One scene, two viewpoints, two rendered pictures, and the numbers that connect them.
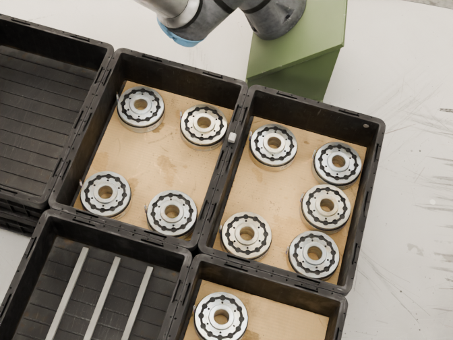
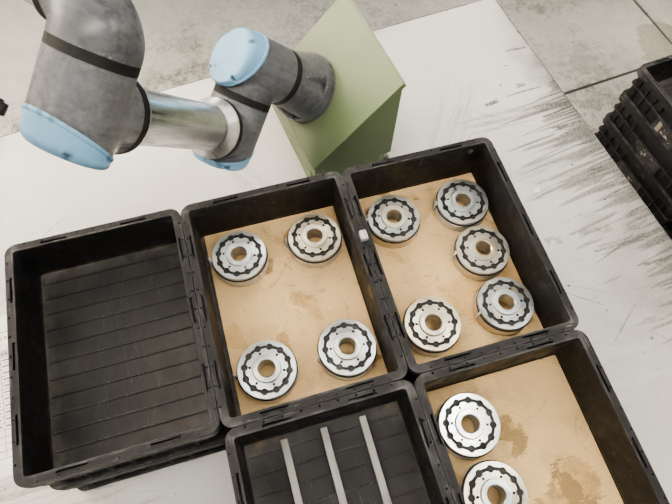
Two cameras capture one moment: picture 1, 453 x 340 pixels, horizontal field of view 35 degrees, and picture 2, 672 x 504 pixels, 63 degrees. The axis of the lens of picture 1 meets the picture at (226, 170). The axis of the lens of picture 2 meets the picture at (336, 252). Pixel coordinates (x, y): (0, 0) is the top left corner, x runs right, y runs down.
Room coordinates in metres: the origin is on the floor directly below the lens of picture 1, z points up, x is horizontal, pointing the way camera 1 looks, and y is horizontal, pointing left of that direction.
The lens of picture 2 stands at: (0.36, 0.24, 1.79)
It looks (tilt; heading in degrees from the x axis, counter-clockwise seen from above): 65 degrees down; 333
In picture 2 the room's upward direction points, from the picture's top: 3 degrees clockwise
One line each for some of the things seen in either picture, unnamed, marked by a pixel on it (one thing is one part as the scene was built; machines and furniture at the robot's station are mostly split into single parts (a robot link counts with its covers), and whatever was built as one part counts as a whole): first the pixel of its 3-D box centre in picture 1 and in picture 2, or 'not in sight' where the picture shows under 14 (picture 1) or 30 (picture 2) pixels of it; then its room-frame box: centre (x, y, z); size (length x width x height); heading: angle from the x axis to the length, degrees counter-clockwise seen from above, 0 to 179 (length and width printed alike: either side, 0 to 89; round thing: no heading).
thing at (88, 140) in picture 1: (154, 155); (289, 298); (0.70, 0.15, 0.87); 0.40 x 0.30 x 0.11; 171
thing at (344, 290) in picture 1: (296, 184); (452, 245); (0.65, -0.14, 0.92); 0.40 x 0.30 x 0.02; 171
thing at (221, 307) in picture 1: (221, 317); (470, 423); (0.38, -0.03, 0.86); 0.05 x 0.05 x 0.01
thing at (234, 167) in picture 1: (292, 195); (446, 257); (0.65, -0.14, 0.87); 0.40 x 0.30 x 0.11; 171
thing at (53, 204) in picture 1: (153, 144); (287, 288); (0.70, 0.15, 0.92); 0.40 x 0.30 x 0.02; 171
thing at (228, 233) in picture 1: (246, 235); (432, 323); (0.55, -0.06, 0.86); 0.10 x 0.10 x 0.01
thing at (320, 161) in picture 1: (338, 162); (462, 201); (0.75, -0.23, 0.86); 0.10 x 0.10 x 0.01
